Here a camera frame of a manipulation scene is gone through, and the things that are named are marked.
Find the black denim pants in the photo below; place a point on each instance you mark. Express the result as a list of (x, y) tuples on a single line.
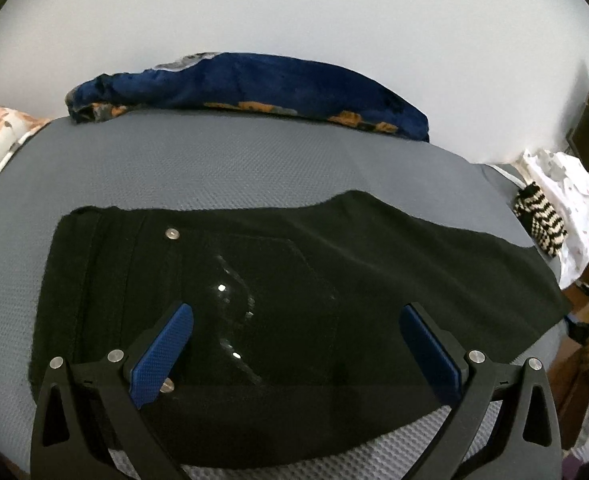
[(296, 351)]

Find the white crumpled cloth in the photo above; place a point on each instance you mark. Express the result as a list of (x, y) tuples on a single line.
[(565, 183)]

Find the black white striped cloth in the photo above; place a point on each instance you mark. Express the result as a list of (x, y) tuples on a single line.
[(540, 219)]

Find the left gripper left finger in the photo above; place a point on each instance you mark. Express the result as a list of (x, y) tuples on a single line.
[(83, 408)]

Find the blue floral blanket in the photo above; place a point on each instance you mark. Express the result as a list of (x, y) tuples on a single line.
[(255, 83)]

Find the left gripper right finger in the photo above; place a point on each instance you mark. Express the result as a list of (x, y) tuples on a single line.
[(503, 422)]

